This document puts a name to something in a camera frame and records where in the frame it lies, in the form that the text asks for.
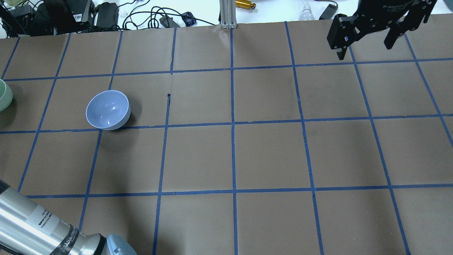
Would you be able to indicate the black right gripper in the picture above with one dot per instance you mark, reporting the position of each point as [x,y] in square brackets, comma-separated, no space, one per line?
[384,10]

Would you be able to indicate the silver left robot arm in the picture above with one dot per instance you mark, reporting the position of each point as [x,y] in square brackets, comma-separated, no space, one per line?
[27,228]

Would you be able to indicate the blue bowl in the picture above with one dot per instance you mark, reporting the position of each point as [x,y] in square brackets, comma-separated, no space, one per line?
[108,110]

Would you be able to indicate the green bowl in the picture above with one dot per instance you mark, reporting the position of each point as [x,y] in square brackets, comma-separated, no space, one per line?
[6,95]

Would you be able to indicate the black rectangular device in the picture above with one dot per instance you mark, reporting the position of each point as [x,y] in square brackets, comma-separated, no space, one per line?
[329,12]

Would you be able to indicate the white light bulb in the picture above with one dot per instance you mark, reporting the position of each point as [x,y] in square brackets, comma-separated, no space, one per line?
[306,13]

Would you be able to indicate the brass cylinder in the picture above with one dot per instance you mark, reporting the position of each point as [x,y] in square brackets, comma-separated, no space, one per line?
[245,4]

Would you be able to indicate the black power adapter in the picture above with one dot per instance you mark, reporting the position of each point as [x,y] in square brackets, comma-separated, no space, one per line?
[168,22]

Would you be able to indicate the black power brick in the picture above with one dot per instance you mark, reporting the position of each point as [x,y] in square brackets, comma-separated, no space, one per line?
[107,15]

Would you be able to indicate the black equipment box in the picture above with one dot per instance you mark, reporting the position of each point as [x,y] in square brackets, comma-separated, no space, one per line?
[21,18]

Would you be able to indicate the aluminium profile post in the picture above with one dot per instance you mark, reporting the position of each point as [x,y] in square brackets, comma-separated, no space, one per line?
[228,14]

